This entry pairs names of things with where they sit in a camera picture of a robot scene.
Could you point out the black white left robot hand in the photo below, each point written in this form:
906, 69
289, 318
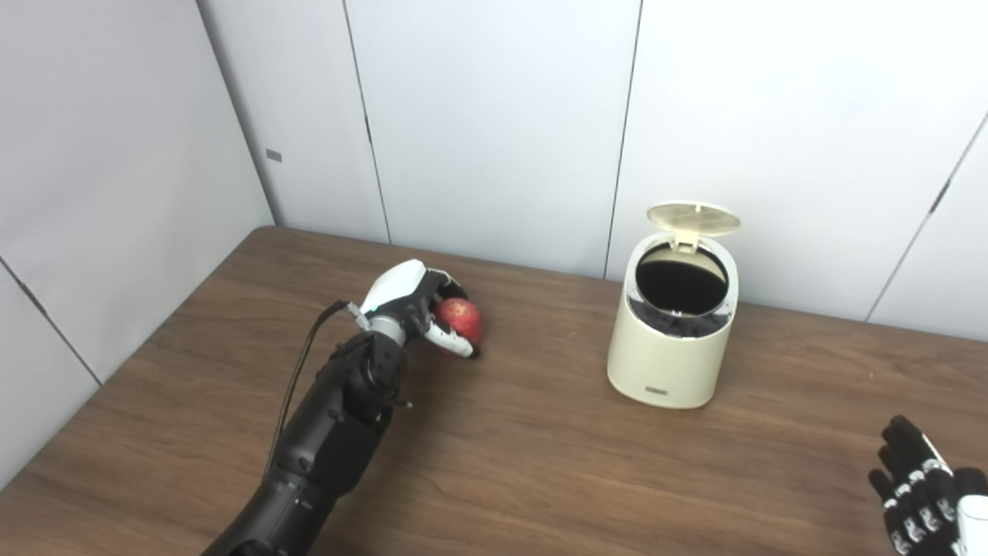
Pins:
397, 282

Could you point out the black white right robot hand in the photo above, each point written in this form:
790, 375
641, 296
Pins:
926, 502

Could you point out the red apple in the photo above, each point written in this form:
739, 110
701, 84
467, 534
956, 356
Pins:
461, 316

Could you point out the cream-colored round bin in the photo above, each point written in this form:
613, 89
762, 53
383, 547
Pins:
668, 363

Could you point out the cream round bin lid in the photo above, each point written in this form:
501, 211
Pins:
695, 218

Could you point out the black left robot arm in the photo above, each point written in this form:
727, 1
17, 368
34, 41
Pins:
332, 432

